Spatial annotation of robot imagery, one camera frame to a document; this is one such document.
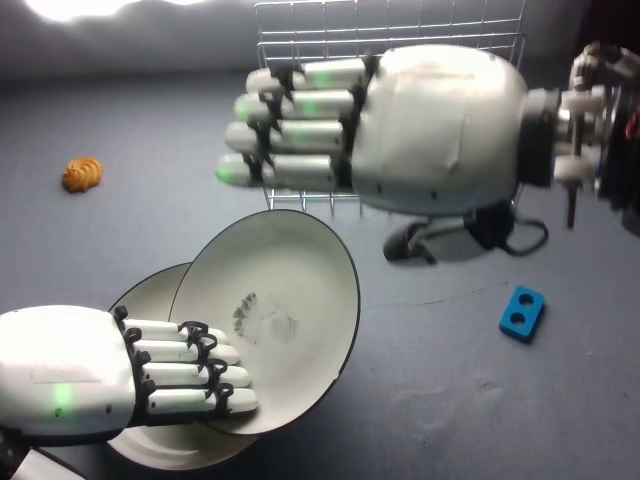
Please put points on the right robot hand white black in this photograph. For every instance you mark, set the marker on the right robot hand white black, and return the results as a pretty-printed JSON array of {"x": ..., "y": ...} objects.
[{"x": 430, "y": 130}]

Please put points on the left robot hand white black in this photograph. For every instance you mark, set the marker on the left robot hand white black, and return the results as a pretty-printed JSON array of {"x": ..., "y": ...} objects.
[{"x": 60, "y": 360}]

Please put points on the white plate dark rim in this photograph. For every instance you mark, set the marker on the white plate dark rim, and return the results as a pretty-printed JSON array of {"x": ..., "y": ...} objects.
[
  {"x": 165, "y": 450},
  {"x": 290, "y": 280}
]

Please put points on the orange swirl cookie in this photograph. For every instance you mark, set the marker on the orange swirl cookie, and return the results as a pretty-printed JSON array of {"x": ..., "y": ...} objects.
[{"x": 82, "y": 175}]

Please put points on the blue block with two holes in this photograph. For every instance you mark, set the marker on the blue block with two holes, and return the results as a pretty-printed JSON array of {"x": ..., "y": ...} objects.
[{"x": 521, "y": 308}]

